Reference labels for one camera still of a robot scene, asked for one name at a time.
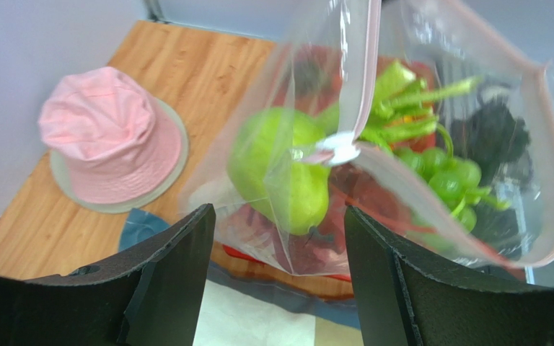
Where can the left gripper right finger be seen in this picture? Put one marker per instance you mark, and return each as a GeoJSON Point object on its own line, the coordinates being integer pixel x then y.
{"type": "Point", "coordinates": [408, 295]}

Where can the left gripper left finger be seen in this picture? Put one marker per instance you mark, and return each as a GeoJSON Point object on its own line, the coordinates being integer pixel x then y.
{"type": "Point", "coordinates": [96, 304]}

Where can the red toy lobster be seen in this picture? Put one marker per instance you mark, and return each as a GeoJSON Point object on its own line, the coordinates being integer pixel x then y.
{"type": "Point", "coordinates": [482, 130]}

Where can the green toy grapes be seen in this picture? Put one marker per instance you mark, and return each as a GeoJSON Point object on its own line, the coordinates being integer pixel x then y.
{"type": "Point", "coordinates": [455, 181]}

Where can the green toy apple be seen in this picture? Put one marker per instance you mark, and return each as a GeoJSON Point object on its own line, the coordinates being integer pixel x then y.
{"type": "Point", "coordinates": [265, 169]}

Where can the clear zip top bag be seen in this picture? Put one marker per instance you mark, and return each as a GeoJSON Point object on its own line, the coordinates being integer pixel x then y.
{"type": "Point", "coordinates": [364, 31]}

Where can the toy celery stalk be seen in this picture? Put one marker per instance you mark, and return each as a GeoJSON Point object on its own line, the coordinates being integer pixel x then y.
{"type": "Point", "coordinates": [402, 108]}

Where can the plaid patchwork pillow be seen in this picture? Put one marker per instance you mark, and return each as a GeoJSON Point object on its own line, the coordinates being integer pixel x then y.
{"type": "Point", "coordinates": [267, 312]}

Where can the red plastic tray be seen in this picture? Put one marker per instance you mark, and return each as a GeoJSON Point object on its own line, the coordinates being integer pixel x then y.
{"type": "Point", "coordinates": [239, 255]}

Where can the pink bucket hat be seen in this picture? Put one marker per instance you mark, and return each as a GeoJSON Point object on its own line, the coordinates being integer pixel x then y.
{"type": "Point", "coordinates": [113, 145]}

